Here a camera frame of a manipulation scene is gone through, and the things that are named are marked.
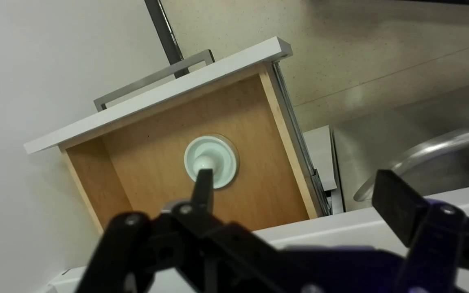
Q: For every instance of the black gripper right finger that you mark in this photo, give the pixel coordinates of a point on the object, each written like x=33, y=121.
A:
x=434, y=232

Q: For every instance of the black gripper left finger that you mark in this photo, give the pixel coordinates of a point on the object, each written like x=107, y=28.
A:
x=209, y=256

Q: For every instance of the open wooden drawer white front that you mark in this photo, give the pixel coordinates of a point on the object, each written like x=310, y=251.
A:
x=234, y=118

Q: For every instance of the stainless steel sink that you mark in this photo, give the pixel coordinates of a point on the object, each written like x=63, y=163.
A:
x=429, y=160

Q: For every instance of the dark vertical bar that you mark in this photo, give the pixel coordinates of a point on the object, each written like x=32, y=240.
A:
x=165, y=31

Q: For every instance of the metal drawer handle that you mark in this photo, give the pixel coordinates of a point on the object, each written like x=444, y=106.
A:
x=173, y=70

